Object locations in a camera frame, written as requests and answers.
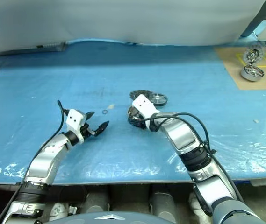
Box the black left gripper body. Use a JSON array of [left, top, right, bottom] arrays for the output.
[[79, 113, 98, 140]]

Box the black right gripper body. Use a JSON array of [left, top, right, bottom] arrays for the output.
[[127, 106, 148, 128]]

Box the grey motor housing with lid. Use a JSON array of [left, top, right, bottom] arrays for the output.
[[126, 89, 152, 129]]

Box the silver spoked rotor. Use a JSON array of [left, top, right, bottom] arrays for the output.
[[151, 93, 169, 108]]

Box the silver motor housing open lid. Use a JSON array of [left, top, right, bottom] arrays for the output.
[[240, 45, 265, 83]]

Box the blue plastic table cover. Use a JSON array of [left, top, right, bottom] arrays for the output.
[[0, 38, 266, 185]]

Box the grey rounded shape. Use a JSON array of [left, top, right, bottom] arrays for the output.
[[82, 186, 110, 214], [149, 191, 177, 221]]

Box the grey power strip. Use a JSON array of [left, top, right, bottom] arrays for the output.
[[36, 41, 67, 52]]

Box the grey robot torso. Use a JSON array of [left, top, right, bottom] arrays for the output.
[[41, 211, 178, 224]]

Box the white backdrop sheet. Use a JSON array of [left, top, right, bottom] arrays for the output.
[[0, 0, 266, 58]]

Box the brown cardboard sheet yellow tape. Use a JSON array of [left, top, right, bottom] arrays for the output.
[[214, 43, 266, 90]]

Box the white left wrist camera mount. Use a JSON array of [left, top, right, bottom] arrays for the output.
[[65, 109, 87, 144]]

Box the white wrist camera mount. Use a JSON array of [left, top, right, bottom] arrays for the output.
[[65, 109, 87, 144], [131, 94, 162, 132]]

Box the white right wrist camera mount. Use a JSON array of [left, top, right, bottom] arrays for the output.
[[131, 94, 162, 132]]

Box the blue-grey slanted post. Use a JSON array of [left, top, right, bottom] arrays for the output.
[[239, 0, 266, 38]]

